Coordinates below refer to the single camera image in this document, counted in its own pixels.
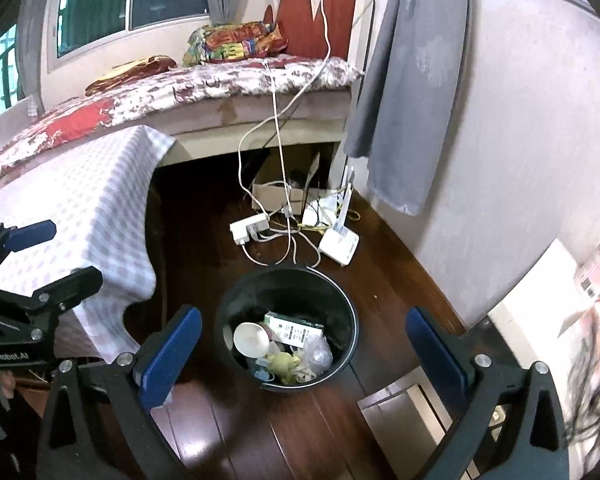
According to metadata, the white charging cable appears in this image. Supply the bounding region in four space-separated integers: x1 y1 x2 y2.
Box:
237 0 347 269

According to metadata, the clear plastic bag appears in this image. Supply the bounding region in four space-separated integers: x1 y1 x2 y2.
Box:
302 336 332 375

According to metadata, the white power strip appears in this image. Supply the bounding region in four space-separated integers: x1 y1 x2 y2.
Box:
230 212 270 245

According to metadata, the pink checkered tablecloth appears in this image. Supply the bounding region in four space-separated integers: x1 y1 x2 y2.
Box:
0 126 174 362

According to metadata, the grey hanging curtain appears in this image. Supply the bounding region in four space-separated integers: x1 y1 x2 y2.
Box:
344 0 469 216

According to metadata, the beige paper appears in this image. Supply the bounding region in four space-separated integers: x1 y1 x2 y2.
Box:
291 364 317 385

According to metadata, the colourful pillow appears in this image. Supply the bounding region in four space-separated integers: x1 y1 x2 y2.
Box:
183 21 288 67

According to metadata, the red paper cup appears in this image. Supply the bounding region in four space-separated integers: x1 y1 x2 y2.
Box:
233 322 271 359

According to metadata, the black trash bin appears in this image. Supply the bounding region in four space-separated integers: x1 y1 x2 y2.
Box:
214 266 360 392

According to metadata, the white cardboard box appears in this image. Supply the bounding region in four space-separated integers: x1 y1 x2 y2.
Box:
488 240 600 471

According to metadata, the grey left curtain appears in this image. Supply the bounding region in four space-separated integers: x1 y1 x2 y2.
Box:
16 0 45 118

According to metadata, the yellow folded blanket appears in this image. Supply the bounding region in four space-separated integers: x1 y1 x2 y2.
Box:
84 54 178 96

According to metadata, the yellow cloth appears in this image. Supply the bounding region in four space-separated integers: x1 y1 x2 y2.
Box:
268 352 301 385

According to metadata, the red heart headboard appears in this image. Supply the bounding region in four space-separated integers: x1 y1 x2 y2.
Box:
263 0 374 70

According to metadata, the green milk carton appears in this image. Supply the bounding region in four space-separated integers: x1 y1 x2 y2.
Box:
263 312 324 348

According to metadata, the floral red bed quilt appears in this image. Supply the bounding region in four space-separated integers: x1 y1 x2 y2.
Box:
0 54 362 180

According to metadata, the cardboard box under bed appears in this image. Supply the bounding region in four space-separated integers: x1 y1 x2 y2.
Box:
251 152 320 217

